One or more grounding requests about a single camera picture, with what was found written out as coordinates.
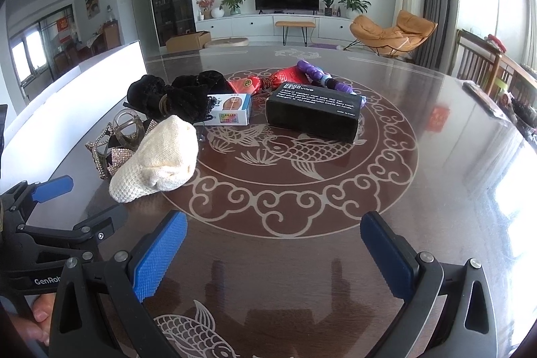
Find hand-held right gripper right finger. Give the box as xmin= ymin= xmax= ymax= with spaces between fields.
xmin=360 ymin=210 xmax=498 ymax=358

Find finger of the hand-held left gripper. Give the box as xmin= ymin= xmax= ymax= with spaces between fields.
xmin=3 ymin=174 xmax=75 ymax=225
xmin=17 ymin=204 xmax=127 ymax=263

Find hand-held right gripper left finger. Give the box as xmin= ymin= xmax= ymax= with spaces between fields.
xmin=49 ymin=210 xmax=188 ymax=358

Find rhinestone hair clip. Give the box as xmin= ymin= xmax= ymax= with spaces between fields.
xmin=86 ymin=123 xmax=145 ymax=180

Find cream knitted hat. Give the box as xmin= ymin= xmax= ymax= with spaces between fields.
xmin=109 ymin=115 xmax=199 ymax=204

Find clear plastic hair clip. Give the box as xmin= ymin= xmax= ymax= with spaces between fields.
xmin=113 ymin=108 xmax=144 ymax=151

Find black sequined velvet bundle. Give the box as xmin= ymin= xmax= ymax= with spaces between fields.
xmin=127 ymin=74 xmax=210 ymax=124

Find white cardboard storage box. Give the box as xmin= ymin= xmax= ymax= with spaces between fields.
xmin=0 ymin=40 xmax=147 ymax=191

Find blue and white carton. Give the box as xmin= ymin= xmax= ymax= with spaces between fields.
xmin=207 ymin=93 xmax=253 ymax=126

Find black rectangular box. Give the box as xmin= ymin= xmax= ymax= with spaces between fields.
xmin=265 ymin=81 xmax=363 ymax=144

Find purple teal toy bundle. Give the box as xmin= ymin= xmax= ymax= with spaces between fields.
xmin=296 ymin=59 xmax=368 ymax=107

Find red packets bundle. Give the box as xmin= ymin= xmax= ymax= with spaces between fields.
xmin=228 ymin=64 xmax=313 ymax=95

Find brown patterned glass desktop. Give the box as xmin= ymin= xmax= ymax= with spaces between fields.
xmin=0 ymin=43 xmax=537 ymax=358

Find person's left hand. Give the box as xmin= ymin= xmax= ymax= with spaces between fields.
xmin=6 ymin=292 xmax=54 ymax=347

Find brown cardboard box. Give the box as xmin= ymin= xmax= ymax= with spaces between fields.
xmin=165 ymin=31 xmax=211 ymax=53

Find oval beige cat scratcher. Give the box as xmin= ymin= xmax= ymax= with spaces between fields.
xmin=204 ymin=37 xmax=251 ymax=48

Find wooden slatted chair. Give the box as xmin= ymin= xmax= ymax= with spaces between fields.
xmin=455 ymin=29 xmax=537 ymax=107

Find orange lounge chair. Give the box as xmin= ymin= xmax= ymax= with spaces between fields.
xmin=344 ymin=10 xmax=438 ymax=58

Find red flowers in vase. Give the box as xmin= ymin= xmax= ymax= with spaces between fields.
xmin=196 ymin=0 xmax=217 ymax=20

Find white television cabinet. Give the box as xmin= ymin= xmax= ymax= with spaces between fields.
xmin=195 ymin=12 xmax=357 ymax=45

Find wooden bench with metal legs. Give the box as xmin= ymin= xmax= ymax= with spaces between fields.
xmin=275 ymin=20 xmax=316 ymax=47

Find green potted plant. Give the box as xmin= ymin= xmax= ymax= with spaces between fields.
xmin=221 ymin=0 xmax=248 ymax=15

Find large leafy potted plant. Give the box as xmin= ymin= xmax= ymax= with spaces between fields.
xmin=338 ymin=0 xmax=372 ymax=19

